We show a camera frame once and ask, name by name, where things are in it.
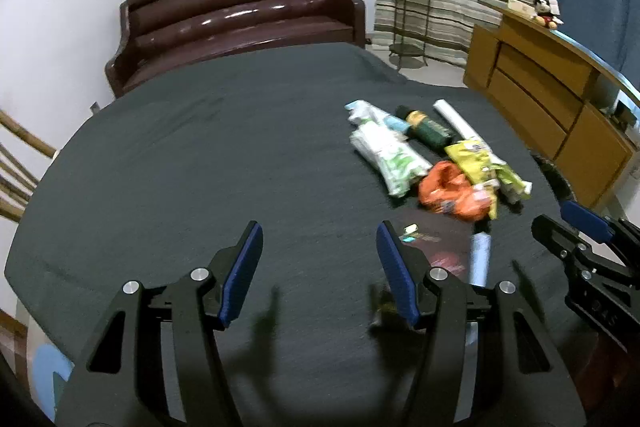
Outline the dark brown leather sofa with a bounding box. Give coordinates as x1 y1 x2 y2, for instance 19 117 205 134
105 0 368 98

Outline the white paper roll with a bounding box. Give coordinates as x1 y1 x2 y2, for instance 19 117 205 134
432 99 493 152

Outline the green bottle with black cap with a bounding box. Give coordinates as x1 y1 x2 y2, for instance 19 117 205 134
395 105 458 152

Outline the black metal plant stand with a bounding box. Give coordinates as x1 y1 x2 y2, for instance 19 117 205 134
389 0 433 70

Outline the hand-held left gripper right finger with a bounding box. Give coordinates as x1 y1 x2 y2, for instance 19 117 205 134
376 221 587 427

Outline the bamboo chair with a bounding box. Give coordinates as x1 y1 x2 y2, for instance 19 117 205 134
0 109 58 223

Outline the dark grey tablecloth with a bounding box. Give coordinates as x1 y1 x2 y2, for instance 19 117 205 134
4 43 601 427

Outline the orange snack packet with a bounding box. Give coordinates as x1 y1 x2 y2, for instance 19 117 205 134
417 160 496 222

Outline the green white wrapper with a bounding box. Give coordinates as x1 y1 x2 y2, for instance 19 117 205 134
492 164 533 206

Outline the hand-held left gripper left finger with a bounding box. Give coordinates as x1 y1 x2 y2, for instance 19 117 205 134
55 221 264 427

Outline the wooden cabinet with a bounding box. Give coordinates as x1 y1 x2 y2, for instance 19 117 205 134
462 0 640 210

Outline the mouse plush toy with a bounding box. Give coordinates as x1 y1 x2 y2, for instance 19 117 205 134
531 0 566 30

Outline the light blue plastic object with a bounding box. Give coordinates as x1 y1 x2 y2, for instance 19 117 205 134
31 343 76 423

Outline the yellow snack packet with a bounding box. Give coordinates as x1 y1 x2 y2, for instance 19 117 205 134
444 140 507 188

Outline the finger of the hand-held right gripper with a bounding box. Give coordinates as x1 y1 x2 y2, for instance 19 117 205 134
531 215 626 280
560 201 640 268

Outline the white green wipes packet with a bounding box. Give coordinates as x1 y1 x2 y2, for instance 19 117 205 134
348 125 433 198

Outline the pale blue white tube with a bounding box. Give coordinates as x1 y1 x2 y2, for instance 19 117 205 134
469 232 493 288

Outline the dark red packet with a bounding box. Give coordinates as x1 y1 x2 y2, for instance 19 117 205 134
400 223 473 280

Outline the black trash bin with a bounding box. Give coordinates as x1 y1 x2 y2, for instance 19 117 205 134
530 152 578 212

